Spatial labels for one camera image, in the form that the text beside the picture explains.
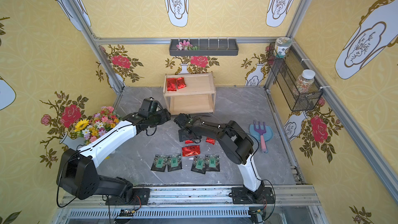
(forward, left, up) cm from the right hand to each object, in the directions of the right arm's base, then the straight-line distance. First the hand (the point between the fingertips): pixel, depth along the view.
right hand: (191, 132), depth 96 cm
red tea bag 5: (-12, -1, +1) cm, 12 cm away
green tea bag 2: (-19, -6, 0) cm, 20 cm away
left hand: (+2, +16, +15) cm, 22 cm away
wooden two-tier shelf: (+15, +1, +20) cm, 25 cm away
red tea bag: (+19, +12, +22) cm, 31 cm away
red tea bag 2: (+21, +7, +22) cm, 31 cm away
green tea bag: (-19, +7, +1) cm, 20 cm away
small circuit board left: (-42, +27, -2) cm, 49 cm away
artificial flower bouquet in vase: (-11, +50, +19) cm, 54 cm away
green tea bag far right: (-18, -14, +1) cm, 23 cm away
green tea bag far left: (-19, +15, +1) cm, 25 cm away
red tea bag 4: (-6, -12, +2) cm, 14 cm away
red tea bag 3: (-7, +1, +1) cm, 7 cm away
